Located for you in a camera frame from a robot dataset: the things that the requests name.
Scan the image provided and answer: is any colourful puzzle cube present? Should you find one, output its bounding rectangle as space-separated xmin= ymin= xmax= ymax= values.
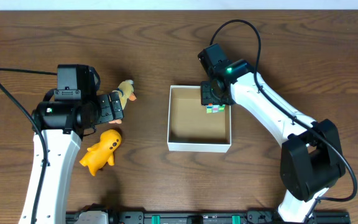
xmin=206 ymin=103 xmax=225 ymax=113

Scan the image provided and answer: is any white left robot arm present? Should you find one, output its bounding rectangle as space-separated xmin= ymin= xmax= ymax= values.
xmin=19 ymin=90 xmax=123 ymax=223

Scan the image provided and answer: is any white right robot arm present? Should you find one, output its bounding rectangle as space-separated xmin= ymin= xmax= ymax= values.
xmin=200 ymin=57 xmax=346 ymax=223

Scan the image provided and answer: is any yellow plush duck toy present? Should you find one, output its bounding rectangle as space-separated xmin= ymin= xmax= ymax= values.
xmin=112 ymin=80 xmax=137 ymax=111

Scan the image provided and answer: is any white cardboard box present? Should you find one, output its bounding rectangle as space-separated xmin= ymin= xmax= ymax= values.
xmin=167 ymin=85 xmax=232 ymax=153

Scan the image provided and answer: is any orange rubber dog toy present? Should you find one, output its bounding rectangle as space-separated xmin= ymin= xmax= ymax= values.
xmin=80 ymin=129 xmax=122 ymax=176

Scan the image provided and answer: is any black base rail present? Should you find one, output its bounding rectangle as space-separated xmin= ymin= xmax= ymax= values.
xmin=65 ymin=203 xmax=351 ymax=224

